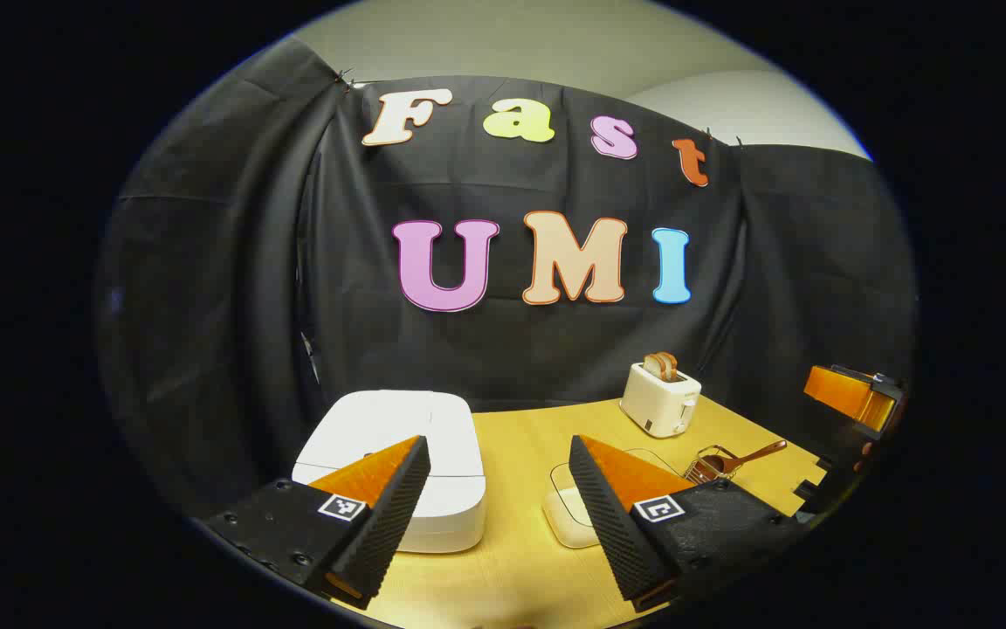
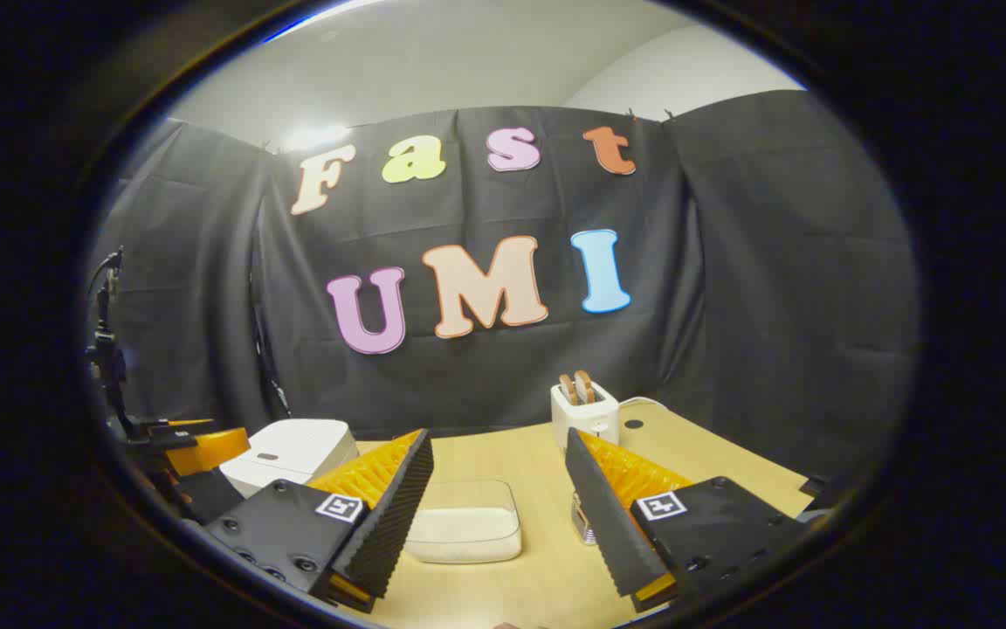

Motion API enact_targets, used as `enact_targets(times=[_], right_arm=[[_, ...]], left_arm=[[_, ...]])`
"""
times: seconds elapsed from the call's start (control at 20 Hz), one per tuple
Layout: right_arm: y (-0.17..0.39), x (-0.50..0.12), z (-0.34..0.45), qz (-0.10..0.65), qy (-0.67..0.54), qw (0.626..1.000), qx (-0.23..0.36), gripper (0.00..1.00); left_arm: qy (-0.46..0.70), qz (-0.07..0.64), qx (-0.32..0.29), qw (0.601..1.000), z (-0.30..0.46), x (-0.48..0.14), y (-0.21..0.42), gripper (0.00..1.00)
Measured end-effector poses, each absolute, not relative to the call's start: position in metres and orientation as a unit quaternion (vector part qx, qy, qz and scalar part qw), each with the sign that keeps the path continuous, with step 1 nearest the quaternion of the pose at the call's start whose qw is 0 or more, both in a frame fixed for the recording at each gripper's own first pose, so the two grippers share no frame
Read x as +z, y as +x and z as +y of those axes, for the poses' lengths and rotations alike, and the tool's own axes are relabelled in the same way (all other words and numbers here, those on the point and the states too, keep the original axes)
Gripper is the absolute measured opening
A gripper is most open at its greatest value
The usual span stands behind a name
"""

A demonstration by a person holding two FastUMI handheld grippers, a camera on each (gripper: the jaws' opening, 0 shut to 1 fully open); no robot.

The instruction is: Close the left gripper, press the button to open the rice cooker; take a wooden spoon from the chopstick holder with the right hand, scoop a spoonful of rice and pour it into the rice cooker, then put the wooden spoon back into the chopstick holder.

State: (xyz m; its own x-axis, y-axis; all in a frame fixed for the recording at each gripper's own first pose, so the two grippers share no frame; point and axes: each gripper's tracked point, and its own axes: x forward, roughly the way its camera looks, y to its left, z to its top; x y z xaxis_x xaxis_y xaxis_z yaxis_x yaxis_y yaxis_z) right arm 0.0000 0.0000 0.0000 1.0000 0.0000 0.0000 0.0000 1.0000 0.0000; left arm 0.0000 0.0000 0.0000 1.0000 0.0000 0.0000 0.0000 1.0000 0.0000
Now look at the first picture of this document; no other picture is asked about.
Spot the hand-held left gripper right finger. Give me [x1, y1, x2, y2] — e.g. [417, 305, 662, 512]
[568, 434, 810, 612]

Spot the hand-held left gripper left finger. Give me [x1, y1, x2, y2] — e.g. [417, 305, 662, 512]
[197, 434, 432, 611]

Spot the brown wooden spoon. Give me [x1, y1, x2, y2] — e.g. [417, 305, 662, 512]
[697, 439, 789, 478]

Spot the white rice cooker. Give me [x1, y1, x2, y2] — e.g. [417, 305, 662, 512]
[292, 390, 487, 555]

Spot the metal wire chopstick holder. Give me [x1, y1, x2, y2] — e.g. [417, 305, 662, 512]
[684, 445, 741, 484]

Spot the clear rice container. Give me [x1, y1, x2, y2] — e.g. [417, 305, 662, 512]
[542, 448, 687, 550]

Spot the white toaster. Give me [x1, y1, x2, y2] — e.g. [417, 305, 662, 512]
[620, 360, 703, 439]

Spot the black backdrop cloth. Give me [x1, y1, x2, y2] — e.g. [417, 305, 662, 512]
[94, 35, 919, 525]

